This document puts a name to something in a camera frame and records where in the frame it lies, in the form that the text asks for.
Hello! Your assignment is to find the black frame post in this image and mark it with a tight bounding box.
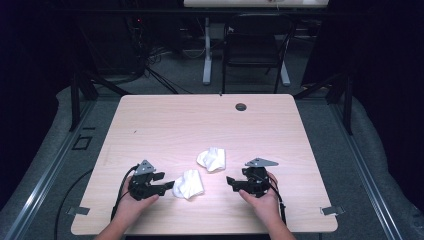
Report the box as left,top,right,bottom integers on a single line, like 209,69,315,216
68,71,131,132
293,71,354,136

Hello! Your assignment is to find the bundle of black floor cables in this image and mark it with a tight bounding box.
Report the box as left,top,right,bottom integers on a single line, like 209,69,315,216
123,16,194,95

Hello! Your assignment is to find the person's right hand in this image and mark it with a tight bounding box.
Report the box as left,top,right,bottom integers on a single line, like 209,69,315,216
238,171,283,227

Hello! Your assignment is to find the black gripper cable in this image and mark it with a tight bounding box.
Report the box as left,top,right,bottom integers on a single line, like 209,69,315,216
110,164,140,222
265,172,288,226

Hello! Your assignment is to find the white desk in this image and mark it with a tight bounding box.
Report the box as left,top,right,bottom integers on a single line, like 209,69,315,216
183,0,330,86

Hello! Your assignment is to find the grey metal table bracket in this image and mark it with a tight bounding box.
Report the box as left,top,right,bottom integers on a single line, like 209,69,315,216
320,205,346,216
65,206,91,216

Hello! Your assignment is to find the aluminium floor rail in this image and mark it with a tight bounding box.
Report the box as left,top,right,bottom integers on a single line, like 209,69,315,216
329,101,404,240
3,99,98,240

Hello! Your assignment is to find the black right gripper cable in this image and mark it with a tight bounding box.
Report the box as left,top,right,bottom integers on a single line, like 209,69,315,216
265,172,288,226

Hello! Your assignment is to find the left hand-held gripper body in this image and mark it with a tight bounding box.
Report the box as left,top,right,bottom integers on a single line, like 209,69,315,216
128,159,168,202

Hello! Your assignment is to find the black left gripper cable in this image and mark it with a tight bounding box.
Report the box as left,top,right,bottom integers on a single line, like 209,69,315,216
110,164,140,222

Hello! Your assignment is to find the black floor cable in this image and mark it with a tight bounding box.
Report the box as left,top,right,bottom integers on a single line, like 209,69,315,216
54,168,95,240

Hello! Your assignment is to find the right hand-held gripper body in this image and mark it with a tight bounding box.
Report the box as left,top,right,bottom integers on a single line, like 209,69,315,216
238,157,280,199

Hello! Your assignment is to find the black folding chair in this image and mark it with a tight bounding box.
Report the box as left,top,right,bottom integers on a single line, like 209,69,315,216
220,13,299,95

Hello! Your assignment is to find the white cloth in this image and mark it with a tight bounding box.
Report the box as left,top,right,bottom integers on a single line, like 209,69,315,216
196,146,227,173
172,169,205,200

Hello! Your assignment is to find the person's left hand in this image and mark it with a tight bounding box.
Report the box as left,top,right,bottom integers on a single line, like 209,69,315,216
114,174,160,225

